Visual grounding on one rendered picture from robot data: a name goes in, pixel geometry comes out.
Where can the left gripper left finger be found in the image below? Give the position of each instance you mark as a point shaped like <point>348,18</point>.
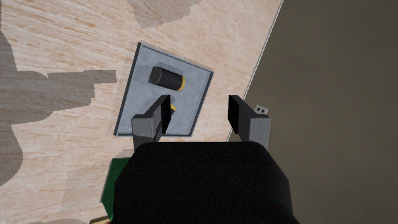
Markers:
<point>149,127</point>

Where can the green open-top box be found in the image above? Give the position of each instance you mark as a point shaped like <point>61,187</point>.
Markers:
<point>116,167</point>

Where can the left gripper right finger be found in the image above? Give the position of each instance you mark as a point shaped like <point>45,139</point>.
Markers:
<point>250,126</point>

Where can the black battery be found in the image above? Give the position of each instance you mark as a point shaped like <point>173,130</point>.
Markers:
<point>167,79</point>
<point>173,108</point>

